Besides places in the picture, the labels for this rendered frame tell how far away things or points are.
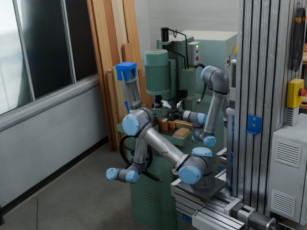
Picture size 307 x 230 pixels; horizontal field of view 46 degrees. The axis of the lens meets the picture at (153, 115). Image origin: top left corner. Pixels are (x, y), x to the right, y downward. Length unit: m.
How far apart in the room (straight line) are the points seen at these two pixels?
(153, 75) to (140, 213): 1.22
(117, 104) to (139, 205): 1.45
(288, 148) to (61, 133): 2.63
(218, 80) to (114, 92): 2.08
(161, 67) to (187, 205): 0.98
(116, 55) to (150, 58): 1.81
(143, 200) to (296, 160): 1.54
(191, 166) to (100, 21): 2.51
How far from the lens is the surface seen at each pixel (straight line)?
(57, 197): 3.75
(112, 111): 4.23
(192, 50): 2.82
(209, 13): 4.88
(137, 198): 3.10
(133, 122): 1.99
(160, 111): 2.73
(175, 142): 2.61
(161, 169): 2.79
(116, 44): 4.37
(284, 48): 1.83
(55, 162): 3.98
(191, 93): 2.99
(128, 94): 3.64
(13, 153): 3.55
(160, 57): 2.58
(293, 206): 2.04
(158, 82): 2.62
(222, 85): 2.24
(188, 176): 1.97
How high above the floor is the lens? 2.02
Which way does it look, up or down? 22 degrees down
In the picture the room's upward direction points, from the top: 3 degrees counter-clockwise
